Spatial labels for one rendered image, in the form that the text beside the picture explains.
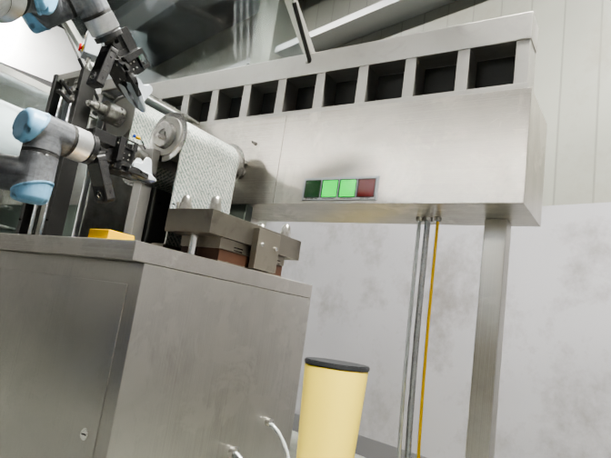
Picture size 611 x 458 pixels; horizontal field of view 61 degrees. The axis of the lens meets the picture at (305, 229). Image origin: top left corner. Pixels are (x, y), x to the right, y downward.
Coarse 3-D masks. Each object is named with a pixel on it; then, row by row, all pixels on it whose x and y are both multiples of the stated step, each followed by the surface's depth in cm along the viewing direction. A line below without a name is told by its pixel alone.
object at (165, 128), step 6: (162, 126) 148; (168, 126) 146; (174, 126) 147; (156, 132) 148; (162, 132) 147; (168, 132) 146; (174, 132) 146; (156, 138) 148; (168, 138) 145; (174, 138) 146; (156, 144) 147; (162, 144) 146; (168, 144) 146
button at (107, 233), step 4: (92, 232) 114; (96, 232) 113; (100, 232) 112; (104, 232) 111; (108, 232) 111; (112, 232) 111; (116, 232) 112; (88, 236) 114; (92, 236) 113; (96, 236) 112; (100, 236) 112; (104, 236) 111; (108, 236) 111; (112, 236) 111; (116, 236) 112; (120, 236) 113; (124, 236) 114; (128, 236) 115; (132, 236) 116
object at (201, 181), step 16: (192, 160) 148; (176, 176) 144; (192, 176) 148; (208, 176) 154; (224, 176) 160; (176, 192) 144; (192, 192) 149; (208, 192) 154; (224, 192) 160; (224, 208) 160
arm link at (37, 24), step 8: (64, 0) 122; (56, 8) 119; (64, 8) 123; (72, 8) 124; (24, 16) 119; (32, 16) 120; (40, 16) 120; (48, 16) 120; (56, 16) 122; (64, 16) 124; (72, 16) 125; (32, 24) 120; (40, 24) 121; (48, 24) 123; (56, 24) 124; (40, 32) 124
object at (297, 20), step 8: (288, 0) 164; (296, 0) 166; (288, 8) 166; (296, 8) 163; (296, 16) 164; (64, 24) 216; (296, 24) 169; (304, 24) 170; (72, 32) 217; (296, 32) 170; (304, 32) 167; (304, 40) 167; (304, 48) 169; (312, 48) 174; (80, 64) 225; (96, 96) 231
